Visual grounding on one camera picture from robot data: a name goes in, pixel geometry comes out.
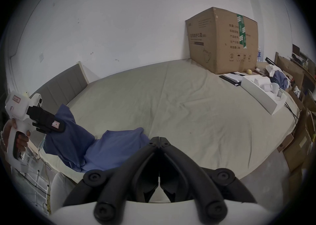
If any bed with beige sheet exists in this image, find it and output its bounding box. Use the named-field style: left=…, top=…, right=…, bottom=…
left=39, top=59, right=301, bottom=183

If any long white open box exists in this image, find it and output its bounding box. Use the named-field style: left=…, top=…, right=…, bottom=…
left=240, top=75, right=288, bottom=116

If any flat black and white book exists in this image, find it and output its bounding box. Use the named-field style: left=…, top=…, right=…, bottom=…
left=219, top=72, right=242, bottom=87

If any bunched blue-grey cloth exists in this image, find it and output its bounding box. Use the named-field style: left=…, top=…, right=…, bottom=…
left=270, top=70, right=289, bottom=90

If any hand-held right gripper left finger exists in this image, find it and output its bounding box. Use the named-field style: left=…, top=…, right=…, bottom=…
left=63, top=137, right=160, bottom=225

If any blue shirt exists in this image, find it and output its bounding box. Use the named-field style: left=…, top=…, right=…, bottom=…
left=43, top=104, right=151, bottom=173

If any pile of cardboard cartons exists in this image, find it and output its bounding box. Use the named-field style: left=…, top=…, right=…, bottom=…
left=274, top=44, right=316, bottom=173

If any white metal rack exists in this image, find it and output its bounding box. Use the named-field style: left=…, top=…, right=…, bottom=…
left=12, top=143, right=52, bottom=213

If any large brown cardboard carton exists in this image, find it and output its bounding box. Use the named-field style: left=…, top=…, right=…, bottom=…
left=185, top=7, right=259, bottom=75

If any grey padded headboard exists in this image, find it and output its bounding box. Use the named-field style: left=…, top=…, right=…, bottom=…
left=32, top=62, right=89, bottom=111

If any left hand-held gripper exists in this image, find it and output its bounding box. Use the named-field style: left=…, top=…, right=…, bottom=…
left=4, top=91, right=66, bottom=173

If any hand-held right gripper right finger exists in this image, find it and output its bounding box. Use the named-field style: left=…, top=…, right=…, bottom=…
left=160, top=137, right=258, bottom=224

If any black cable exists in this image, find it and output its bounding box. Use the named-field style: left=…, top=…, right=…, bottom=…
left=283, top=103, right=300, bottom=124

